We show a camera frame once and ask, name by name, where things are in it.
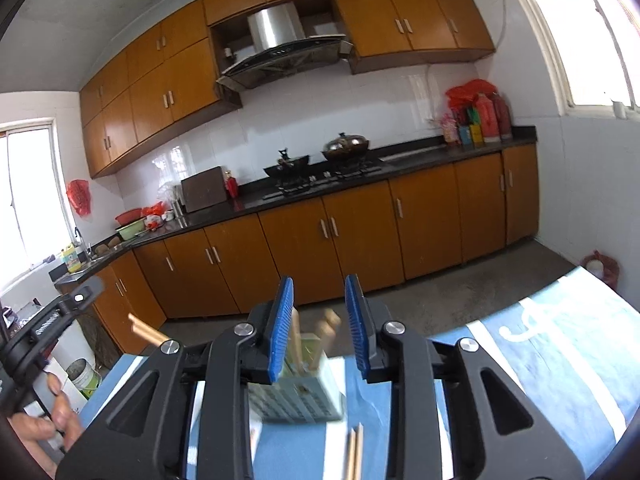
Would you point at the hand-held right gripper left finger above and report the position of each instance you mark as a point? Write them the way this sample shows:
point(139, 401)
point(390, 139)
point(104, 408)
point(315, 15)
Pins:
point(281, 330)

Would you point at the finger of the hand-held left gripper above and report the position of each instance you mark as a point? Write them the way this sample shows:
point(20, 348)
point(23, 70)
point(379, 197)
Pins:
point(80, 297)

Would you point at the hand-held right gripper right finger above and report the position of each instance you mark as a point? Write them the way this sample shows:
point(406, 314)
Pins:
point(357, 330)

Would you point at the green perforated utensil holder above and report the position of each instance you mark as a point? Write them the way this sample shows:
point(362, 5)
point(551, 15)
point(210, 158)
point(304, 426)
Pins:
point(300, 400)

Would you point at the person's left hand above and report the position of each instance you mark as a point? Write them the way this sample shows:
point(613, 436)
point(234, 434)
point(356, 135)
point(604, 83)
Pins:
point(65, 410)

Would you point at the yellow detergent bottle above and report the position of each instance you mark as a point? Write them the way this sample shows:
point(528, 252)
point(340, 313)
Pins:
point(71, 260)

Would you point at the steel sink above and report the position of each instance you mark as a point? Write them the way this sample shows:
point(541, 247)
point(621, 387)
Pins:
point(95, 260)

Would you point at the steel faucet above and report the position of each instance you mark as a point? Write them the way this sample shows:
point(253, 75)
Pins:
point(89, 251)

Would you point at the white bucket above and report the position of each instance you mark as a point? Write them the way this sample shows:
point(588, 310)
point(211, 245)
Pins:
point(85, 377)

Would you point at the green plastic basin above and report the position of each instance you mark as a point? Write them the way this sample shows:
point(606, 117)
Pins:
point(131, 231)

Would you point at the red plastic basin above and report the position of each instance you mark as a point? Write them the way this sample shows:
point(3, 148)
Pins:
point(129, 216)

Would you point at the red plastic bag on hook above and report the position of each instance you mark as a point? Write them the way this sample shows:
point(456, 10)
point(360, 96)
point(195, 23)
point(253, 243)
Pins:
point(80, 195)

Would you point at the small kitchen window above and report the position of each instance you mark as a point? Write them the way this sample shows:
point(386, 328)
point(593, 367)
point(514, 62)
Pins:
point(30, 200)

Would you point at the small red plastic bag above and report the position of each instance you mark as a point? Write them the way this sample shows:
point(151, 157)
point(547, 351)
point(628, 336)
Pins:
point(152, 209)

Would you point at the right group of wooden chopsticks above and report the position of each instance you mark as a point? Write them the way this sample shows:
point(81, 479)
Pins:
point(357, 455)

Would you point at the black kitchen countertop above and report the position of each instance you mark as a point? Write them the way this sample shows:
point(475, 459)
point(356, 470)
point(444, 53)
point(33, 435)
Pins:
point(250, 202)

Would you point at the wooden lower kitchen cabinets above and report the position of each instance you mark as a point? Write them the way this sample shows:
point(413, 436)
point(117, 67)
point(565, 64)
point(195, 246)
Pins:
point(430, 220)

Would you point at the wooden kitchen cabinets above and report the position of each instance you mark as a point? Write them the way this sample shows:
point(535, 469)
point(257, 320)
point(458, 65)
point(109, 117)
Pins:
point(150, 90)
point(430, 220)

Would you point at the white plastic bag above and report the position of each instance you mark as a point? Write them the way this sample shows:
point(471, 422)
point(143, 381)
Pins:
point(167, 191)

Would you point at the small red bottle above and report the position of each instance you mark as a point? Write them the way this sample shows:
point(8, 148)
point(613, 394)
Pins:
point(232, 187)

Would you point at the black gas stove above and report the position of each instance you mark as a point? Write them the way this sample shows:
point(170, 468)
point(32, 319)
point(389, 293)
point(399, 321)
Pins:
point(320, 180)

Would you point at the dark wooden cutting board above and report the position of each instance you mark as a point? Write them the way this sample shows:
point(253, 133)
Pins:
point(202, 190)

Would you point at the black wok with lid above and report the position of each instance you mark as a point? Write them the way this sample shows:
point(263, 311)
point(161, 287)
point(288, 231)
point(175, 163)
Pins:
point(345, 146)

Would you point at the wooden upper kitchen cabinets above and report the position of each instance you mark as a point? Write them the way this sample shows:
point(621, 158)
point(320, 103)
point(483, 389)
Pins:
point(150, 90)

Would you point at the pink packet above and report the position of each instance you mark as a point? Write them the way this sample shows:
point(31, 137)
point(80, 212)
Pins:
point(450, 130)

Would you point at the yellow blue carton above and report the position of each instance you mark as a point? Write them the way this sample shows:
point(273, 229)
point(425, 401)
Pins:
point(470, 135)

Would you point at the blue striped tablecloth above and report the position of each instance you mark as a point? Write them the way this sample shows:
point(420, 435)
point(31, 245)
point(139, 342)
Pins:
point(590, 350)

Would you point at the red bag with white contents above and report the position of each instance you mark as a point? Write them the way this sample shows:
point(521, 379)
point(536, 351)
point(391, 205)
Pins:
point(607, 270)

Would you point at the large red plastic bag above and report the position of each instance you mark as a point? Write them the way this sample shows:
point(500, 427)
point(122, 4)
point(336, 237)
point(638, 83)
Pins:
point(470, 91)

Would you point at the steel range hood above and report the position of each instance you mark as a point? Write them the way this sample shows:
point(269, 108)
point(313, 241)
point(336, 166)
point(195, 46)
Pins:
point(272, 27)

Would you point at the white cup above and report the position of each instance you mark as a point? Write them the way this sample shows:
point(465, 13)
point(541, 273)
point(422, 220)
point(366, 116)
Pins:
point(620, 111)

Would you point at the large sliding window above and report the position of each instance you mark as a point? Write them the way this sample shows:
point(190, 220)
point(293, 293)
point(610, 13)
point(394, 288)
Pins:
point(600, 35)

